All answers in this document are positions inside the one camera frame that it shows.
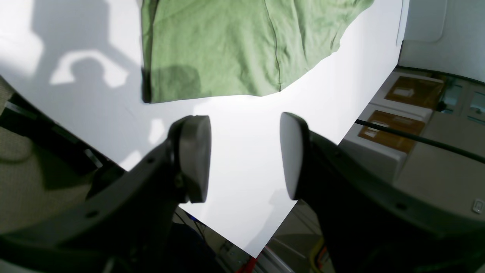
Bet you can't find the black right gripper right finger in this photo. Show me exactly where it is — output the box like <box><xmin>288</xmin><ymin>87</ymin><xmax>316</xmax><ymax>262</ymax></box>
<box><xmin>280</xmin><ymin>112</ymin><xmax>485</xmax><ymax>273</ymax></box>

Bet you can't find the black cable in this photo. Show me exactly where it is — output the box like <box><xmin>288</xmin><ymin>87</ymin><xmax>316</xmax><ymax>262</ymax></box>
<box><xmin>355</xmin><ymin>119</ymin><xmax>485</xmax><ymax>164</ymax></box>

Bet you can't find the green T-shirt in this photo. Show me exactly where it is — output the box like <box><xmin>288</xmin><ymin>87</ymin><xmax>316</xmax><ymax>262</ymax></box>
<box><xmin>141</xmin><ymin>0</ymin><xmax>374</xmax><ymax>104</ymax></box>

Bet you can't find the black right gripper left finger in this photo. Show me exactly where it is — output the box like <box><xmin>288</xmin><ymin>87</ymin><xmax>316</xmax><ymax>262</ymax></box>
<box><xmin>1</xmin><ymin>116</ymin><xmax>211</xmax><ymax>273</ymax></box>

